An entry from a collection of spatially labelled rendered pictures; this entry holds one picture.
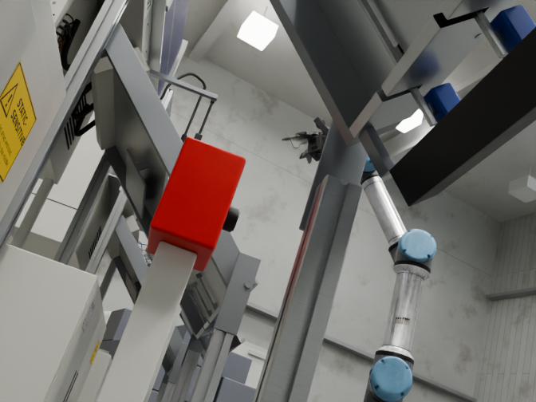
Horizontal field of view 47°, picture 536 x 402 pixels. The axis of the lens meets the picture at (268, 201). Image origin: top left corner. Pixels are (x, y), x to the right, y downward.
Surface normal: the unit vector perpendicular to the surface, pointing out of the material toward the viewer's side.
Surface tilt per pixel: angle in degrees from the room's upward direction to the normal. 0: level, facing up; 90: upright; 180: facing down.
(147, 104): 90
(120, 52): 90
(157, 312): 90
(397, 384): 98
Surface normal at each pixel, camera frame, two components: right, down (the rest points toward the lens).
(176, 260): 0.22, -0.34
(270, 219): 0.43, -0.25
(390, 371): -0.11, -0.31
